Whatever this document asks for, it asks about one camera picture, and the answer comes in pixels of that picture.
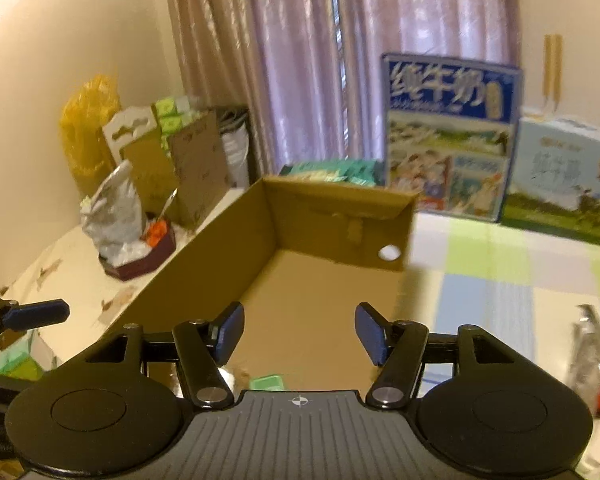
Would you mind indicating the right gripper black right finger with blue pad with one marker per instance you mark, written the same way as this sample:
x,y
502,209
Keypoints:
x,y
396,348

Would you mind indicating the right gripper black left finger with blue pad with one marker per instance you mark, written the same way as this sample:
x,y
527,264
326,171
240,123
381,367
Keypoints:
x,y
203,347

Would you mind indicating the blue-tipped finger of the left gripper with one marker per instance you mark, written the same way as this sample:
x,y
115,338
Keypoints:
x,y
30,316

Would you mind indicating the green white medicine box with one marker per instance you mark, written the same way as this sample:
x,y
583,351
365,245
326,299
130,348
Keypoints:
x,y
272,382

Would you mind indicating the silver foil pouch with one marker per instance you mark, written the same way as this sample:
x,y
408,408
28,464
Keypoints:
x,y
583,375

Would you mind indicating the dark red octagonal tray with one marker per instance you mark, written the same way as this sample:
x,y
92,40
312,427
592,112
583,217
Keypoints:
x,y
146,255

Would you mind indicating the brown cardboard box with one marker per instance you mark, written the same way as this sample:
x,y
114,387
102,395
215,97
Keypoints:
x,y
299,256

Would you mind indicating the crumpled silver foil bag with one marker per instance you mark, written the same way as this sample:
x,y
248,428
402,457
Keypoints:
x,y
113,218

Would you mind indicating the checked blue green tablecloth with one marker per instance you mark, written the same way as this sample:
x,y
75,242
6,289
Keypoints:
x,y
523,287

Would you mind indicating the teal green packet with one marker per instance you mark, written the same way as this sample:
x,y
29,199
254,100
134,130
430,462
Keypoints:
x,y
353,171

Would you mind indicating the yellow plastic bag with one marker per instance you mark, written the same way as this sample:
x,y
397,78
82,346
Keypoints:
x,y
80,129

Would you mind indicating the small brown cardboard carton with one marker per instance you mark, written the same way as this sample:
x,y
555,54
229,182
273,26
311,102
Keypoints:
x,y
200,165

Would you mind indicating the white shopping bag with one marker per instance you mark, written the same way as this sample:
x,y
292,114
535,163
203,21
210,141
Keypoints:
x,y
234,132

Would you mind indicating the green tissue packs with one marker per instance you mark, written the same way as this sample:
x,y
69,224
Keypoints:
x,y
173,114

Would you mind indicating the dark blue milk carton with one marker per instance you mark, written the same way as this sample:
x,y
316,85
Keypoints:
x,y
450,127

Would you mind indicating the light blue milk carton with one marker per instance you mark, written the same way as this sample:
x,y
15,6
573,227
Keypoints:
x,y
554,183

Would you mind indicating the pink sheer curtain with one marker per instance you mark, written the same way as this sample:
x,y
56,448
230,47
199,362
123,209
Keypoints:
x,y
309,70

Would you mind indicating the wooden wall hanger strips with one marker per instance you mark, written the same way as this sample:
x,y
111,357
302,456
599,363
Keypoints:
x,y
552,70

